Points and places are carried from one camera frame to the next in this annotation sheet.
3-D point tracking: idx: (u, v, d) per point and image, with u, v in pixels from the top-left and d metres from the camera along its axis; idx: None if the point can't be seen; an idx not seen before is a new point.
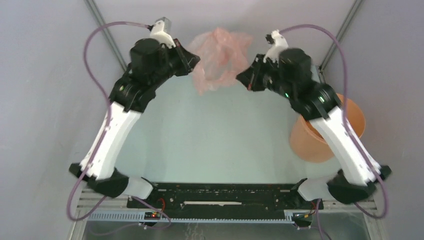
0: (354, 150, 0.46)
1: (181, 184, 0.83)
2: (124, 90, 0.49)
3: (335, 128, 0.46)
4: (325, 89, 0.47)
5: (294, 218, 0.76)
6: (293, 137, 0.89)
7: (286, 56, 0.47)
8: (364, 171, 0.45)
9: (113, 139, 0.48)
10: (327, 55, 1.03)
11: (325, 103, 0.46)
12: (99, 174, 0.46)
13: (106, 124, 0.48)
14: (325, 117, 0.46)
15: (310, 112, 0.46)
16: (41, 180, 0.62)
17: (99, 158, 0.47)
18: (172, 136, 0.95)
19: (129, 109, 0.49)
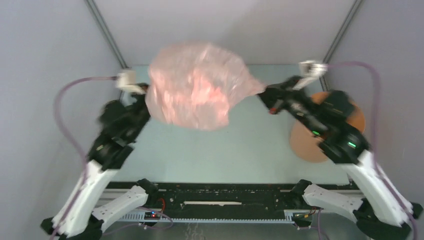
0: (383, 190, 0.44)
1: (181, 184, 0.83)
2: (103, 149, 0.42)
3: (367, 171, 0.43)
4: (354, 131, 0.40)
5: (294, 219, 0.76)
6: (293, 137, 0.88)
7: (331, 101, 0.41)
8: (397, 211, 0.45)
9: (85, 200, 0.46)
10: (328, 54, 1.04)
11: (353, 148, 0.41)
12: (70, 232, 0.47)
13: (82, 182, 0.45)
14: (356, 162, 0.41)
15: (340, 157, 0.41)
16: (42, 181, 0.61)
17: (72, 216, 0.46)
18: (172, 137, 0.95)
19: (105, 168, 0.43)
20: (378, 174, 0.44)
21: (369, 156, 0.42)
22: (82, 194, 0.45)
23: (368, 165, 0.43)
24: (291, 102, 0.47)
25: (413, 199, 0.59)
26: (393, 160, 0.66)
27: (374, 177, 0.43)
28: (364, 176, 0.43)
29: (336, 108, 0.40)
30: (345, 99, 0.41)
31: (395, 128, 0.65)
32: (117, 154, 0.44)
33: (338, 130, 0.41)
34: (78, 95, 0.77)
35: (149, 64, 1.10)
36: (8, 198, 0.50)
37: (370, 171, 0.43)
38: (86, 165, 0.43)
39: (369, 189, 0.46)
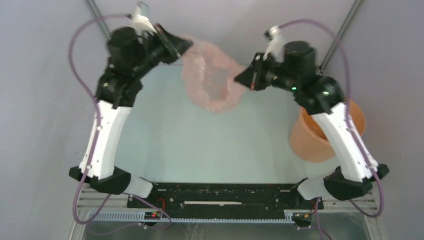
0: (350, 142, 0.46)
1: (181, 184, 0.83)
2: (109, 86, 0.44)
3: (336, 124, 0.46)
4: (330, 82, 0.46)
5: (294, 218, 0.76)
6: (293, 137, 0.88)
7: (291, 48, 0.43)
8: (362, 167, 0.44)
9: (106, 139, 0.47)
10: (327, 55, 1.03)
11: (329, 97, 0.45)
12: (100, 174, 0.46)
13: (97, 123, 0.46)
14: (328, 111, 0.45)
15: (313, 105, 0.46)
16: (43, 182, 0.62)
17: (97, 158, 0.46)
18: (171, 137, 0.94)
19: (118, 105, 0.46)
20: (349, 128, 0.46)
21: (343, 107, 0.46)
22: (101, 133, 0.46)
23: (338, 117, 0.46)
24: (264, 73, 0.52)
25: (413, 199, 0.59)
26: (394, 161, 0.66)
27: (345, 130, 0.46)
28: (336, 132, 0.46)
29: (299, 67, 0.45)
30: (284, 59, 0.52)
31: (395, 129, 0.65)
32: (125, 89, 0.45)
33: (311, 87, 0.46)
34: (79, 95, 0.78)
35: None
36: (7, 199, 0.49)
37: (340, 123, 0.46)
38: (98, 105, 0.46)
39: (339, 144, 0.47)
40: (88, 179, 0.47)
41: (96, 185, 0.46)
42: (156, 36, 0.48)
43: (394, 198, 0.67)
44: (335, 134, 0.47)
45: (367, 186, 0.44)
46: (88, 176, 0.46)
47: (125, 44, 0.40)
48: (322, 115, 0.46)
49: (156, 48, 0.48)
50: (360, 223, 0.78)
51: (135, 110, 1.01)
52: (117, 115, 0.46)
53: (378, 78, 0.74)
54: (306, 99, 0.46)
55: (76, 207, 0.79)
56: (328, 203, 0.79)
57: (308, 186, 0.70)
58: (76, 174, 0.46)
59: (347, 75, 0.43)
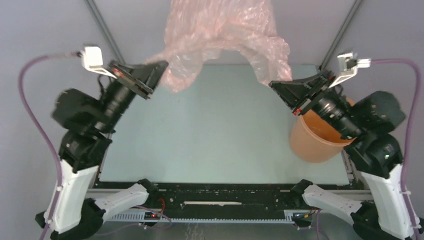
0: (400, 204, 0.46)
1: (181, 184, 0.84)
2: (71, 146, 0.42)
3: (394, 191, 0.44)
4: (391, 142, 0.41)
5: (294, 219, 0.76)
6: (293, 138, 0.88)
7: (377, 101, 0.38)
8: (406, 227, 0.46)
9: (67, 198, 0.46)
10: (328, 54, 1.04)
11: (388, 160, 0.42)
12: (61, 229, 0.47)
13: (57, 184, 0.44)
14: (385, 177, 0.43)
15: (370, 164, 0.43)
16: (36, 176, 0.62)
17: (58, 215, 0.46)
18: (171, 137, 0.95)
19: (77, 170, 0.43)
20: (403, 191, 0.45)
21: (400, 170, 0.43)
22: (61, 194, 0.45)
23: (395, 181, 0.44)
24: (323, 102, 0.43)
25: None
26: None
27: (399, 194, 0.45)
28: (390, 193, 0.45)
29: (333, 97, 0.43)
30: (389, 116, 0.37)
31: None
32: (88, 150, 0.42)
33: (362, 141, 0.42)
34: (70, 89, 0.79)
35: None
36: (2, 194, 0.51)
37: (396, 188, 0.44)
38: (60, 166, 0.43)
39: (386, 202, 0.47)
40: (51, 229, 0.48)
41: (54, 239, 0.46)
42: (117, 80, 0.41)
43: None
44: (384, 192, 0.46)
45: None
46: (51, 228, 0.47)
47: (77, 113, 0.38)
48: (378, 178, 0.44)
49: (121, 93, 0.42)
50: None
51: (135, 110, 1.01)
52: (77, 178, 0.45)
53: None
54: (361, 157, 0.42)
55: None
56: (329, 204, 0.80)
57: (316, 199, 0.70)
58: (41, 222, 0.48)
59: (407, 135, 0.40)
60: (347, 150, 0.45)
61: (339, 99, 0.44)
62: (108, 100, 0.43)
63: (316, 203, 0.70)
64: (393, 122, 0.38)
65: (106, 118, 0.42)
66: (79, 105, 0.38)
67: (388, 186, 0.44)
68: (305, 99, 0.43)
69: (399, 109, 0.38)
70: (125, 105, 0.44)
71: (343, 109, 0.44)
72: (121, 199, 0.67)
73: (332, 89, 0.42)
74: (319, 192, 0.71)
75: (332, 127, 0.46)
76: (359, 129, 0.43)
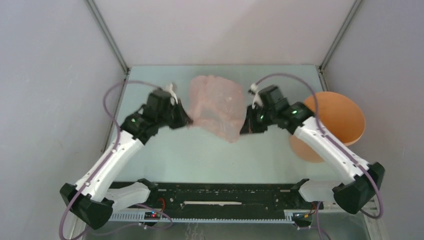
0: (329, 146, 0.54)
1: (181, 184, 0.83)
2: (136, 123, 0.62)
3: (316, 137, 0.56)
4: (300, 107, 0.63)
5: (294, 218, 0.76)
6: (293, 138, 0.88)
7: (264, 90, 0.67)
8: (349, 167, 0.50)
9: (113, 162, 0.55)
10: (327, 55, 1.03)
11: (300, 115, 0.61)
12: (94, 194, 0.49)
13: (113, 146, 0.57)
14: (300, 125, 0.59)
15: (288, 124, 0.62)
16: (43, 182, 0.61)
17: (98, 178, 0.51)
18: (171, 137, 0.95)
19: (136, 137, 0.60)
20: (323, 134, 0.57)
21: (313, 120, 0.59)
22: (112, 156, 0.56)
23: (311, 127, 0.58)
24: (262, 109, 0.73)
25: (413, 199, 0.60)
26: (393, 160, 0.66)
27: (321, 136, 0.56)
28: (315, 140, 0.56)
29: (274, 101, 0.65)
30: (274, 93, 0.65)
31: (395, 129, 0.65)
32: (145, 129, 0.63)
33: (284, 113, 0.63)
34: (78, 95, 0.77)
35: (148, 65, 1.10)
36: (8, 200, 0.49)
37: (314, 131, 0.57)
38: (119, 133, 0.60)
39: (326, 155, 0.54)
40: (79, 198, 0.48)
41: (83, 207, 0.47)
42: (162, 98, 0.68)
43: (394, 199, 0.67)
44: (312, 140, 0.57)
45: (364, 185, 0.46)
46: (82, 194, 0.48)
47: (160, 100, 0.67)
48: (298, 130, 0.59)
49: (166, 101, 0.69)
50: (361, 223, 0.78)
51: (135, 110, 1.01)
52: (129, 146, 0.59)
53: (378, 78, 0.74)
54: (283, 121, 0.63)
55: None
56: (328, 203, 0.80)
57: (309, 188, 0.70)
58: (69, 191, 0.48)
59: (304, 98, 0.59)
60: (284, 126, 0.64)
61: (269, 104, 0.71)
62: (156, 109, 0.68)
63: (308, 192, 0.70)
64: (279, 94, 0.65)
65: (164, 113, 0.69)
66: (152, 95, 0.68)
67: (303, 130, 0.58)
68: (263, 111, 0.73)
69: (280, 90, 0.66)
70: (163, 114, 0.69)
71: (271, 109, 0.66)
72: (125, 193, 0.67)
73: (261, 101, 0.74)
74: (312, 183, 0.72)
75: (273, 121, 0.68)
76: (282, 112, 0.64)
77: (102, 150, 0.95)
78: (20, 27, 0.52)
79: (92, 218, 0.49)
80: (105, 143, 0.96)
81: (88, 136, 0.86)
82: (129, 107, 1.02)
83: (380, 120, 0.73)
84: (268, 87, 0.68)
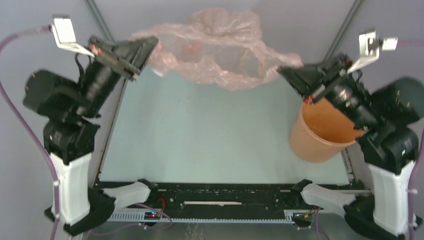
0: (403, 199, 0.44)
1: (181, 184, 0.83)
2: (55, 137, 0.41)
3: (399, 190, 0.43)
4: (410, 136, 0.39)
5: (294, 219, 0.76)
6: (293, 138, 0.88)
7: (404, 95, 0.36)
8: (402, 225, 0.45)
9: (67, 191, 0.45)
10: None
11: (403, 156, 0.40)
12: (71, 221, 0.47)
13: (53, 178, 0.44)
14: (397, 172, 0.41)
15: (384, 157, 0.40)
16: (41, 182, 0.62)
17: (65, 208, 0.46)
18: (170, 138, 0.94)
19: (69, 161, 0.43)
20: (409, 189, 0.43)
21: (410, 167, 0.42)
22: (61, 187, 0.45)
23: (404, 176, 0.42)
24: (338, 90, 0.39)
25: None
26: None
27: (403, 190, 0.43)
28: (396, 191, 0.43)
29: (400, 107, 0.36)
30: (411, 105, 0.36)
31: None
32: (74, 140, 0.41)
33: (394, 139, 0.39)
34: None
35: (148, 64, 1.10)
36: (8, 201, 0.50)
37: (402, 184, 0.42)
38: (50, 159, 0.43)
39: (388, 203, 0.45)
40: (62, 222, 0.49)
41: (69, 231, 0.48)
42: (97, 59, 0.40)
43: None
44: (390, 184, 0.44)
45: None
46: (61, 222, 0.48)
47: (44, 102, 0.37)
48: (386, 171, 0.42)
49: (103, 74, 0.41)
50: None
51: (134, 110, 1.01)
52: (71, 169, 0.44)
53: None
54: (378, 150, 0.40)
55: None
56: None
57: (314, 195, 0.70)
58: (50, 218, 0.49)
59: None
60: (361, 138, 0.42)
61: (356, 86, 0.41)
62: (88, 83, 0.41)
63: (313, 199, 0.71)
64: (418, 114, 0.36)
65: (86, 101, 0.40)
66: (52, 86, 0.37)
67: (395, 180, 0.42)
68: (319, 86, 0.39)
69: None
70: (106, 91, 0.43)
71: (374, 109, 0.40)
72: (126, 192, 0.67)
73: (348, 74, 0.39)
74: (317, 189, 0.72)
75: (347, 117, 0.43)
76: (376, 119, 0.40)
77: (101, 150, 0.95)
78: None
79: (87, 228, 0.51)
80: (105, 143, 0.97)
81: None
82: (128, 106, 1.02)
83: None
84: (401, 90, 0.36)
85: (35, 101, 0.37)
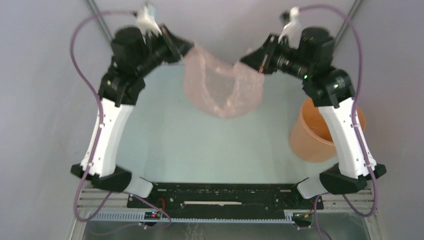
0: (353, 142, 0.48)
1: (181, 184, 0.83)
2: (112, 84, 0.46)
3: (343, 124, 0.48)
4: (342, 75, 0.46)
5: (294, 218, 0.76)
6: (293, 138, 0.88)
7: (309, 35, 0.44)
8: (359, 164, 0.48)
9: (111, 132, 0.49)
10: None
11: (337, 90, 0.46)
12: (101, 172, 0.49)
13: (99, 121, 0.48)
14: (335, 105, 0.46)
15: (321, 96, 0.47)
16: (42, 182, 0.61)
17: (99, 156, 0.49)
18: (171, 138, 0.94)
19: (120, 103, 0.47)
20: (354, 124, 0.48)
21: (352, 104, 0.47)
22: (102, 130, 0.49)
23: (345, 112, 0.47)
24: (275, 57, 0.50)
25: (413, 200, 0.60)
26: (394, 160, 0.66)
27: (349, 127, 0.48)
28: (344, 130, 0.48)
29: (320, 56, 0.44)
30: (326, 45, 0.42)
31: (396, 128, 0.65)
32: (128, 88, 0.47)
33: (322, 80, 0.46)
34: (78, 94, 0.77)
35: None
36: (8, 200, 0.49)
37: (345, 118, 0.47)
38: (101, 103, 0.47)
39: (344, 147, 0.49)
40: (89, 176, 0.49)
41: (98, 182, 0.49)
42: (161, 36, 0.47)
43: (395, 199, 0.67)
44: (340, 129, 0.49)
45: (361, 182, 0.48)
46: (90, 173, 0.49)
47: (130, 44, 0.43)
48: (328, 108, 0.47)
49: (160, 48, 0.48)
50: (361, 222, 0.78)
51: (135, 110, 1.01)
52: (120, 112, 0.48)
53: (377, 79, 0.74)
54: (315, 90, 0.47)
55: (76, 207, 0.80)
56: (328, 203, 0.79)
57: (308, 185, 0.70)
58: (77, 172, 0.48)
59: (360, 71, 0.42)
60: (307, 90, 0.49)
61: (292, 50, 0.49)
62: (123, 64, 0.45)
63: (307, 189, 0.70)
64: (322, 44, 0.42)
65: (143, 62, 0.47)
66: (135, 33, 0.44)
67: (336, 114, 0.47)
68: (263, 56, 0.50)
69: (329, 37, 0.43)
70: (160, 60, 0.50)
71: (307, 62, 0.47)
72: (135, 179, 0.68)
73: (281, 41, 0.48)
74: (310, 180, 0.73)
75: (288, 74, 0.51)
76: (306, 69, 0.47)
77: None
78: (25, 27, 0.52)
79: (110, 186, 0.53)
80: None
81: (89, 136, 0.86)
82: None
83: (381, 119, 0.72)
84: (319, 34, 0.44)
85: (119, 43, 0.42)
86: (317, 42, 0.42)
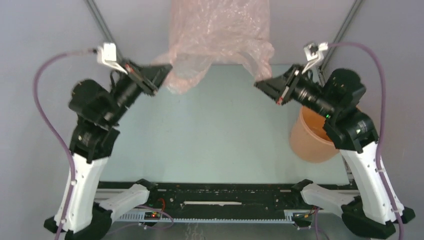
0: (379, 187, 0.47)
1: (181, 184, 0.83)
2: (83, 138, 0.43)
3: (368, 169, 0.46)
4: (365, 119, 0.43)
5: (294, 218, 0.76)
6: (293, 139, 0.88)
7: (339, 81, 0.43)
8: (387, 210, 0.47)
9: (81, 192, 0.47)
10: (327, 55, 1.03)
11: (360, 135, 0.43)
12: (75, 228, 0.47)
13: (71, 178, 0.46)
14: (358, 150, 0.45)
15: (343, 140, 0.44)
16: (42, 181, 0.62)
17: (72, 213, 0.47)
18: (171, 138, 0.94)
19: (92, 160, 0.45)
20: (378, 169, 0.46)
21: (374, 147, 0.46)
22: (75, 187, 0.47)
23: (368, 157, 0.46)
24: (298, 90, 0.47)
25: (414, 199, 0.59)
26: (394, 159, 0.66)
27: (374, 172, 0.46)
28: (368, 175, 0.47)
29: (344, 104, 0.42)
30: (355, 94, 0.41)
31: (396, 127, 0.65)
32: (100, 141, 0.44)
33: (344, 125, 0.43)
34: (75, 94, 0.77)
35: None
36: None
37: (368, 163, 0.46)
38: (73, 158, 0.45)
39: (368, 192, 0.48)
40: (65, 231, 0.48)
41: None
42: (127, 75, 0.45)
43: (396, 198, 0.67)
44: (363, 172, 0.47)
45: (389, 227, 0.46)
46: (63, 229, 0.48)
47: (88, 103, 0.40)
48: (351, 152, 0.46)
49: (128, 88, 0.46)
50: None
51: (135, 110, 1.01)
52: (92, 168, 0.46)
53: (377, 78, 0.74)
54: (336, 134, 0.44)
55: None
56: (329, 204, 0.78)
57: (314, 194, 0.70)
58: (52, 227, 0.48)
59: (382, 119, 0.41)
60: (325, 129, 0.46)
61: (314, 85, 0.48)
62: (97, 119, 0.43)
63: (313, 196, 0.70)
64: (353, 93, 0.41)
65: (115, 110, 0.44)
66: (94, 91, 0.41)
67: (359, 159, 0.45)
68: (284, 87, 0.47)
69: (359, 85, 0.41)
70: (131, 100, 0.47)
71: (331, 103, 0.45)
72: (125, 199, 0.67)
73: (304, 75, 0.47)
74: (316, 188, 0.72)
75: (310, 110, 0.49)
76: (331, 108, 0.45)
77: None
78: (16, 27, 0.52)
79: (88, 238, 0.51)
80: None
81: None
82: None
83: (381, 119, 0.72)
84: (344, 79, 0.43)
85: (77, 104, 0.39)
86: (348, 92, 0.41)
